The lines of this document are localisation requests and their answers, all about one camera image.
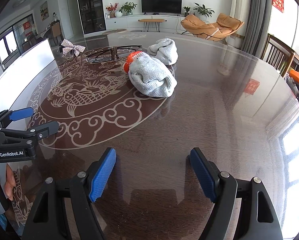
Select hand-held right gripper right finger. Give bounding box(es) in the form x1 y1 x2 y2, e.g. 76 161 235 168
190 147 283 240

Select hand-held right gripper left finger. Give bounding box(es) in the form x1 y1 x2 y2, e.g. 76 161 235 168
22 147 117 240

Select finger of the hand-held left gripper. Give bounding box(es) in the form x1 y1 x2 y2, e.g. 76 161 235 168
0 107 35 130
0 121 59 144

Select white container box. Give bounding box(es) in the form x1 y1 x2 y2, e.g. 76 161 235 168
0 38 55 115

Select rhinestone bow hair clip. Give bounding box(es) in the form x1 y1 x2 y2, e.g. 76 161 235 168
59 39 86 60

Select brown frame eyeglasses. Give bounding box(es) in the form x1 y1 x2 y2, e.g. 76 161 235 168
86 45 143 63

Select white knit glove orange cuff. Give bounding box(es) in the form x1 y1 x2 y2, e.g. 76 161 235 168
123 51 178 98
148 38 178 65

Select brown dining chair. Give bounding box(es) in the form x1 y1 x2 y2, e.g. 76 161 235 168
51 21 65 44

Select white television console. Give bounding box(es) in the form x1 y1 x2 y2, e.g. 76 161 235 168
105 14 190 32

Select dark glass display cabinet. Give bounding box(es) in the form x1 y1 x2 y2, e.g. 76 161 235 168
76 0 107 35

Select red flower arrangement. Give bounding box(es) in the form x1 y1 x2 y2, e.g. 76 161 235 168
106 3 119 19

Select orange box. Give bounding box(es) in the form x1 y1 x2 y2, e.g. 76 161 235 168
289 69 299 85

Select dark wooden chair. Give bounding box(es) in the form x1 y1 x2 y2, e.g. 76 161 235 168
261 33 296 77

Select green potted plant glass vase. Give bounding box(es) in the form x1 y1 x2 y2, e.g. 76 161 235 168
119 2 138 16

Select orange lounge chair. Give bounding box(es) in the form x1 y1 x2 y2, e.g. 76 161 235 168
181 13 245 45

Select wooden bench black legs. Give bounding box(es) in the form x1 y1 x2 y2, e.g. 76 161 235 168
139 19 164 32

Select large leafy potted plant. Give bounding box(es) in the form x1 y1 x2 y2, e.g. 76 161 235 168
193 3 215 20

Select grey curtain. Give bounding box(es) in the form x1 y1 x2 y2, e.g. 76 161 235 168
241 0 272 58

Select black television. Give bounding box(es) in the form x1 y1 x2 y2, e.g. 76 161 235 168
141 0 182 14

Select beige sheer curtain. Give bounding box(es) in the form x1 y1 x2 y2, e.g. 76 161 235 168
229 0 253 48

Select framed wall painting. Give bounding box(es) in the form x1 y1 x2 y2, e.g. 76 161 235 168
39 1 49 22

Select red wall decoration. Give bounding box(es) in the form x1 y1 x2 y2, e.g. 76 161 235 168
272 0 285 13

